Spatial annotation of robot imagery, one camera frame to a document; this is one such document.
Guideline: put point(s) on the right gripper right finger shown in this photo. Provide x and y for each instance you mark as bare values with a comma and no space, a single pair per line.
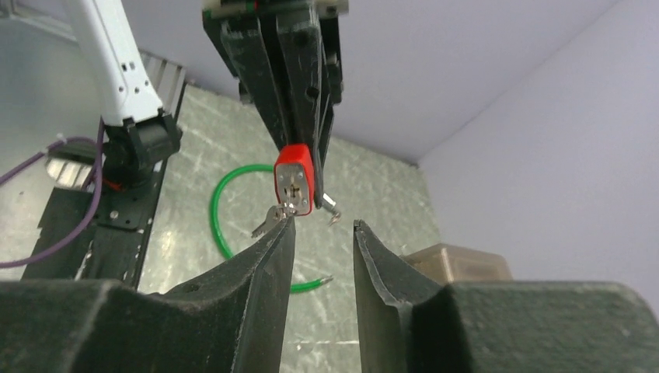
410,323

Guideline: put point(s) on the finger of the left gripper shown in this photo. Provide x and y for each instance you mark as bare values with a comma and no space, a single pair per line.
246,46
310,46

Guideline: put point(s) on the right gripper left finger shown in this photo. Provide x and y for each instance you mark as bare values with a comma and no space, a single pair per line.
228,319

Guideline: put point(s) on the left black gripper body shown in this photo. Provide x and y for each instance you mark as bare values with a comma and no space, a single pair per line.
275,16

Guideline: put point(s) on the green cable lock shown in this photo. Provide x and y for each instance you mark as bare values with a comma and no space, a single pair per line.
218,221

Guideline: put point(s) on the red cable lock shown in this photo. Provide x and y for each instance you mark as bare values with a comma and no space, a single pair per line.
294,178

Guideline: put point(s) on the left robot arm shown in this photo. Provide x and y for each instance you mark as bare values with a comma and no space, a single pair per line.
140,131

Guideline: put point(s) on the brown translucent tool box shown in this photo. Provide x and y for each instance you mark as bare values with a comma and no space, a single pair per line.
446,264

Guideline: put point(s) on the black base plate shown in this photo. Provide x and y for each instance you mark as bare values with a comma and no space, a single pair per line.
112,246

